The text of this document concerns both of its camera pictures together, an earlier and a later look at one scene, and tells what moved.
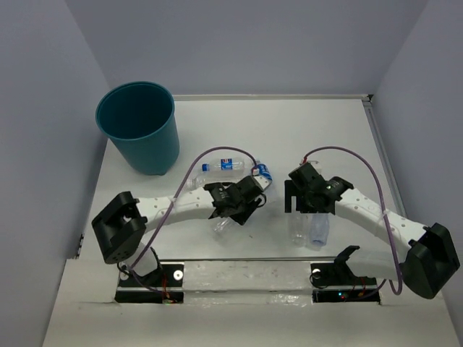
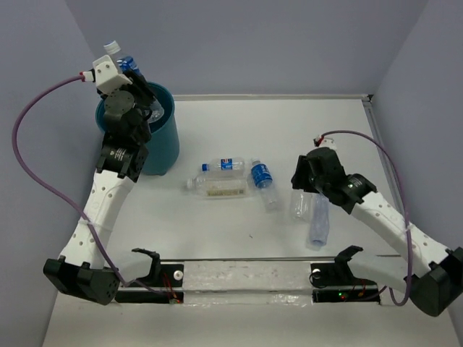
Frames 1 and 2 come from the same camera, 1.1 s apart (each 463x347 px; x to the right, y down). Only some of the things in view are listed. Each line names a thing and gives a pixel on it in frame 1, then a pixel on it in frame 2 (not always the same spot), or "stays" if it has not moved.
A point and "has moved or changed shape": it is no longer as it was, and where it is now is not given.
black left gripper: (241, 218) -> (139, 87)
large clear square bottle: (218, 176) stays
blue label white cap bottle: (222, 225) -> (124, 63)
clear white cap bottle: (299, 228) has moved or changed shape
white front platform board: (237, 303) stays
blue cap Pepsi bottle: (228, 165) stays
